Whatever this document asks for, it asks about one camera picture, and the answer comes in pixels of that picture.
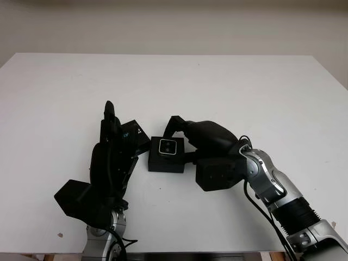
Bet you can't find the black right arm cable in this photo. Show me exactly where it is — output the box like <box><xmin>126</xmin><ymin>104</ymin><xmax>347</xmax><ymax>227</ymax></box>
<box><xmin>239</xmin><ymin>135</ymin><xmax>297</xmax><ymax>261</ymax></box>

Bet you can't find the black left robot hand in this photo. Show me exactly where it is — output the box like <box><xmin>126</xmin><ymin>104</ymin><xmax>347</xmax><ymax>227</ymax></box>
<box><xmin>89</xmin><ymin>100</ymin><xmax>139</xmax><ymax>210</ymax></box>

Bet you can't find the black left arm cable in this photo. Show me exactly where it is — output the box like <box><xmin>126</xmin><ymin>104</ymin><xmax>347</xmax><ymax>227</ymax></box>
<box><xmin>105</xmin><ymin>228</ymin><xmax>138</xmax><ymax>261</ymax></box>

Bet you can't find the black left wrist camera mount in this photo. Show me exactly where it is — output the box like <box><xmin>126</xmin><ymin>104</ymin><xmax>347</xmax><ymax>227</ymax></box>
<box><xmin>53</xmin><ymin>179</ymin><xmax>109</xmax><ymax>226</ymax></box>

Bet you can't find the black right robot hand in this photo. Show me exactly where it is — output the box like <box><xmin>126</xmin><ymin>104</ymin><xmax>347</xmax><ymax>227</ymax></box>
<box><xmin>162</xmin><ymin>115</ymin><xmax>245</xmax><ymax>164</ymax></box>

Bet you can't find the black RealSense box lid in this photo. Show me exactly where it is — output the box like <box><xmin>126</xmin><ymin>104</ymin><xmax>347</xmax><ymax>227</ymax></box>
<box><xmin>119</xmin><ymin>119</ymin><xmax>150</xmax><ymax>158</ymax></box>

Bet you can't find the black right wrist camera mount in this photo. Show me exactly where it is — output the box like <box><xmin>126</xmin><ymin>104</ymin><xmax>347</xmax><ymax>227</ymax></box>
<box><xmin>195</xmin><ymin>157</ymin><xmax>247</xmax><ymax>192</ymax></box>

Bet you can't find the small silver camera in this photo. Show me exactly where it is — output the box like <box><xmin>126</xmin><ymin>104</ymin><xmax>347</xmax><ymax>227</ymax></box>
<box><xmin>157</xmin><ymin>138</ymin><xmax>178</xmax><ymax>156</ymax></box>

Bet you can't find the black box base with insert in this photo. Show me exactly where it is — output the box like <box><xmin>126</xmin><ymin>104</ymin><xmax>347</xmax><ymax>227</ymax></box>
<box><xmin>148</xmin><ymin>135</ymin><xmax>187</xmax><ymax>173</ymax></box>

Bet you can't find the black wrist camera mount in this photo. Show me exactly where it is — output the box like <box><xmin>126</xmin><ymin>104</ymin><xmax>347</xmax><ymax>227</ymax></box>
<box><xmin>53</xmin><ymin>179</ymin><xmax>109</xmax><ymax>226</ymax></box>
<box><xmin>195</xmin><ymin>157</ymin><xmax>247</xmax><ymax>192</ymax></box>

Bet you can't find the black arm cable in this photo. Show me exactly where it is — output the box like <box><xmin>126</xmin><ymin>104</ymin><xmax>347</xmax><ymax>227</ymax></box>
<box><xmin>105</xmin><ymin>228</ymin><xmax>138</xmax><ymax>261</ymax></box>
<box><xmin>239</xmin><ymin>135</ymin><xmax>297</xmax><ymax>261</ymax></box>

